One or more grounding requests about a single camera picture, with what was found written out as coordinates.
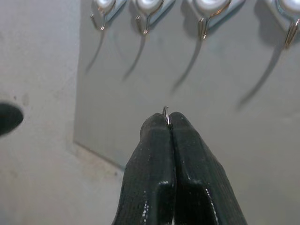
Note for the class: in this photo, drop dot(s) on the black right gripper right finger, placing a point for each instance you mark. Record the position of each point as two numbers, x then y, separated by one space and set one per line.
199 178

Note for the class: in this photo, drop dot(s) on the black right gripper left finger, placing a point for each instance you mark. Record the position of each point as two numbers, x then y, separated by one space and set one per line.
152 168

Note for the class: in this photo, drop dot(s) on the grey hook backing panel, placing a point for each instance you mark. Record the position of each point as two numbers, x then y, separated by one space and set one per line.
211 77

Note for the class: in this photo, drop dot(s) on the dark round wall hole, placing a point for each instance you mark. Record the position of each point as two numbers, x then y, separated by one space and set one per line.
9 118

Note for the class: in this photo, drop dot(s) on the silver wall hook white base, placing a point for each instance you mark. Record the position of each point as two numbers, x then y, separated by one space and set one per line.
208 11
284 14
146 9
103 9

